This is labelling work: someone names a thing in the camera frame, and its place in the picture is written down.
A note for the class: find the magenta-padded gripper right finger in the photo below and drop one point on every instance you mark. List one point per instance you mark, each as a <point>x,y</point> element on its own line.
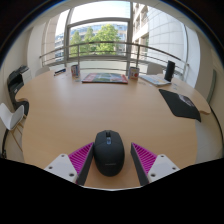
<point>162,166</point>

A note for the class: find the black cylindrical tumbler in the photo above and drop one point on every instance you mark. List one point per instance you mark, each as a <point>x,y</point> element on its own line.
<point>169,70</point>

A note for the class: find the white and blue magazine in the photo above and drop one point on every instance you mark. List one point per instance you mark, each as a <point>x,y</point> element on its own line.
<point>155,80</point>

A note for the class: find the black computer mouse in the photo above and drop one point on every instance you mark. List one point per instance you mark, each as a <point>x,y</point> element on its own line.
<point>108,155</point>

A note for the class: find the blue and white printed cup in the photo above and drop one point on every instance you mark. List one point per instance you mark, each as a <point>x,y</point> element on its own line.
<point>75,70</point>

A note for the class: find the black office printer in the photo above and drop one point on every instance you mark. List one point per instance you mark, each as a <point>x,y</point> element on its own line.
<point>15,83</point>

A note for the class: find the red magazine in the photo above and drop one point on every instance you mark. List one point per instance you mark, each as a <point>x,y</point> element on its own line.
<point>105,78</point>

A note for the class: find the small dark blue box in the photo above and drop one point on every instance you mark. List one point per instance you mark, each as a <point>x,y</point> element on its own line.
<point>59,72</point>

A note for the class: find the metal balcony railing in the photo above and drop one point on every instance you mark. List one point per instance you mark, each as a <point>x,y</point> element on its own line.
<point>100,42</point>

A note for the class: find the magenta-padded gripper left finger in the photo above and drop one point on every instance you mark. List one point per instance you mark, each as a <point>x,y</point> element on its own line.
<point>61,166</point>

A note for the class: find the black printed mouse pad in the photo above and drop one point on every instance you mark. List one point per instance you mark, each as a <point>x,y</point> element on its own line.
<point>178,105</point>

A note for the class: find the white chair with wooden legs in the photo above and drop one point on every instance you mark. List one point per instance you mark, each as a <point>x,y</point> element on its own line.
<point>10,118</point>

